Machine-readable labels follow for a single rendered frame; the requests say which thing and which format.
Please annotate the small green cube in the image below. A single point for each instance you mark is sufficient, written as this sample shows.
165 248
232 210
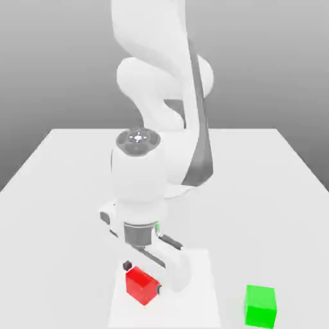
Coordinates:
260 307

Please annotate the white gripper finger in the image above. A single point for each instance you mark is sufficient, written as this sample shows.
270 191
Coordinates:
159 289
127 265

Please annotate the small red cube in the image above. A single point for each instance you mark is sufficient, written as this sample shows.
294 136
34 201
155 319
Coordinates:
141 288

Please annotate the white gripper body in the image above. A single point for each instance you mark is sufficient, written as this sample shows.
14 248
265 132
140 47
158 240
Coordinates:
178 272

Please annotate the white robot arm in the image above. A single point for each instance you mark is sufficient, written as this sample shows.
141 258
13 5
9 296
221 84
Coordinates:
144 174

